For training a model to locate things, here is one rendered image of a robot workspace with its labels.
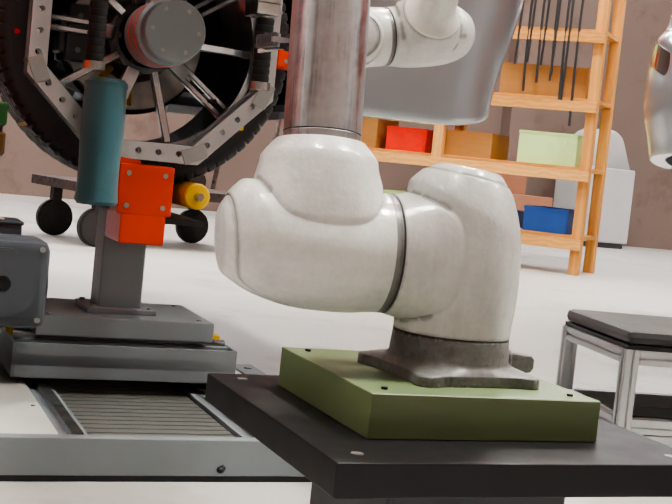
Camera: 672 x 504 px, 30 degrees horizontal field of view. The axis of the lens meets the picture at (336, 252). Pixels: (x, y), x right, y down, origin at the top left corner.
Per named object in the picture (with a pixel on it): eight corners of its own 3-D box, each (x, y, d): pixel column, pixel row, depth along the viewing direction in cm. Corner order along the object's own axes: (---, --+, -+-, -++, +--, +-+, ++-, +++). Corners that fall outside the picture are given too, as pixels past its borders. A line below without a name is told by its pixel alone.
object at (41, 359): (193, 360, 319) (197, 322, 318) (234, 388, 286) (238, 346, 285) (-9, 352, 301) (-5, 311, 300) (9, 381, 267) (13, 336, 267)
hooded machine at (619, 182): (600, 245, 1447) (613, 132, 1438) (630, 250, 1392) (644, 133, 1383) (546, 240, 1419) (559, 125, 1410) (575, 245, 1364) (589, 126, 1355)
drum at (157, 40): (180, 72, 278) (186, 8, 277) (206, 69, 259) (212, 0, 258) (117, 64, 273) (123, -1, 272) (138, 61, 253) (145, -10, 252)
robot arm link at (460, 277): (532, 346, 159) (553, 174, 158) (397, 336, 154) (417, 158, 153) (484, 327, 175) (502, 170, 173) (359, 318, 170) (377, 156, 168)
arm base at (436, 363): (567, 390, 163) (573, 348, 162) (421, 387, 153) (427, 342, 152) (489, 364, 179) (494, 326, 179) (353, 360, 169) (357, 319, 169)
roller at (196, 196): (179, 202, 303) (181, 178, 303) (212, 211, 276) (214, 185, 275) (155, 200, 301) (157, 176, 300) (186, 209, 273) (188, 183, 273)
